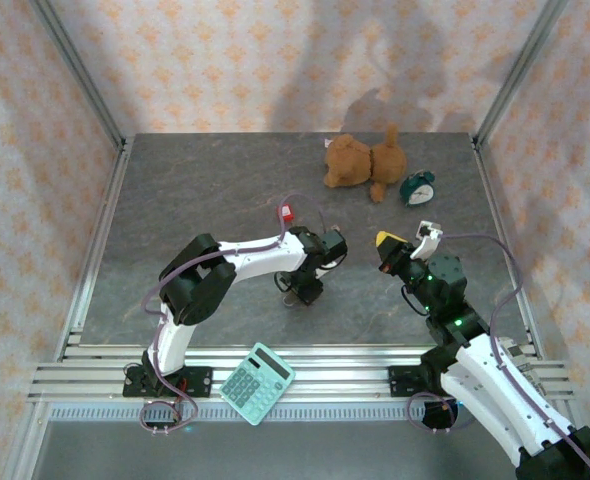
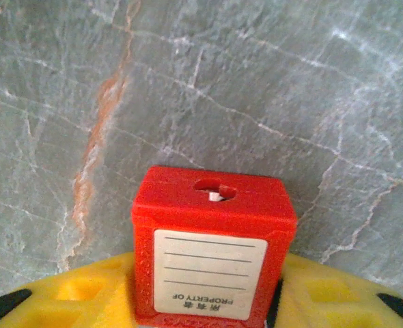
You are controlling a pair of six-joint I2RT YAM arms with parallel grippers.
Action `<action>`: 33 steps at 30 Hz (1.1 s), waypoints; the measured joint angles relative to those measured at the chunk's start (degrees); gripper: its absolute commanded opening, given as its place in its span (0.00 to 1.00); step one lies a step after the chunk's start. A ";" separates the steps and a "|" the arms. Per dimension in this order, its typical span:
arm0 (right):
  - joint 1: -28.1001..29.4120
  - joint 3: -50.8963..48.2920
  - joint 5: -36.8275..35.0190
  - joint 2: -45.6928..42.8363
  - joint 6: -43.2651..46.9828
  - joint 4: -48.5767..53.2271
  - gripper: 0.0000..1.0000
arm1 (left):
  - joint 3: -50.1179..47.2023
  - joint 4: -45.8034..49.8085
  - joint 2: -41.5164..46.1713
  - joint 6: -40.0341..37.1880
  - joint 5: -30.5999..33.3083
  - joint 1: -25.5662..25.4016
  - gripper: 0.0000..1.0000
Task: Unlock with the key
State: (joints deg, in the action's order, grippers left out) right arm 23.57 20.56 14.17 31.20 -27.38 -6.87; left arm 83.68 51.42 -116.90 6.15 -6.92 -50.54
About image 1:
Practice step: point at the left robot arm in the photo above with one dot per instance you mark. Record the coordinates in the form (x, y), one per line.
(255, 257)

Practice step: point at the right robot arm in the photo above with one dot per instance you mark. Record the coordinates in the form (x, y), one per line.
(495, 390)

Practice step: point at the teal alarm clock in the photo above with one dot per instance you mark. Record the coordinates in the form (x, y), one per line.
(419, 192)

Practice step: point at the brown teddy bear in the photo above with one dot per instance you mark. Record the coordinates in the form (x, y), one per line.
(355, 162)

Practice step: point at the teal calculator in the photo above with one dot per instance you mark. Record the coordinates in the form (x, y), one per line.
(255, 385)

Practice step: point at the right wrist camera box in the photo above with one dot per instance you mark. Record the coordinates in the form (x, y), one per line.
(427, 240)

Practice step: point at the aluminium rail base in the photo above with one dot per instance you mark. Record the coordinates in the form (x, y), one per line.
(335, 372)

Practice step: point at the aluminium side rail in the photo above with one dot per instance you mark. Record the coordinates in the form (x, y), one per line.
(113, 190)
(492, 190)

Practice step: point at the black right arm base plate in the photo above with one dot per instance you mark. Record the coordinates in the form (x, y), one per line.
(405, 380)

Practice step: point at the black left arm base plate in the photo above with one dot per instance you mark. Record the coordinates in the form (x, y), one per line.
(197, 380)

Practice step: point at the aluminium frame post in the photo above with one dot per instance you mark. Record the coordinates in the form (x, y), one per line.
(80, 75)
(517, 75)

